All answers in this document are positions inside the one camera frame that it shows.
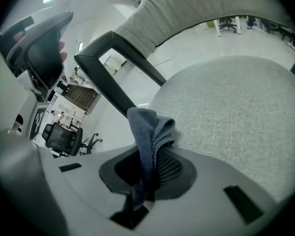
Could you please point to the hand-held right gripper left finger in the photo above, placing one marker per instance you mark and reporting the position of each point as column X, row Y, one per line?
column 88, row 193

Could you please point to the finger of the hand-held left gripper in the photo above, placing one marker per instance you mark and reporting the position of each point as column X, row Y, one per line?
column 34, row 28

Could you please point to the black mesh office chair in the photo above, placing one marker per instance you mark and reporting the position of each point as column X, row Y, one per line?
column 61, row 136

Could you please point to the white table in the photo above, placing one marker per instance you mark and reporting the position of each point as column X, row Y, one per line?
column 217, row 28

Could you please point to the dark blue cleaning cloth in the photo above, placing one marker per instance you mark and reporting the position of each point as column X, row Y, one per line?
column 145, row 126

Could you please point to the brown wooden staircase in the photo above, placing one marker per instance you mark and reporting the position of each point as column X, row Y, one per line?
column 81, row 97

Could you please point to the grey fabric chair seat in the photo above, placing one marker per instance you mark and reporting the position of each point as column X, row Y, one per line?
column 236, row 119

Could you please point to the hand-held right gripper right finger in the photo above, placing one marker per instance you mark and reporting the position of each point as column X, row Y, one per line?
column 206, row 205

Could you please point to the grey office chair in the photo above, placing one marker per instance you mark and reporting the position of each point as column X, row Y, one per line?
column 186, row 4

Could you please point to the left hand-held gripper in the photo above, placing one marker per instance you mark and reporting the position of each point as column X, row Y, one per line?
column 38, row 117

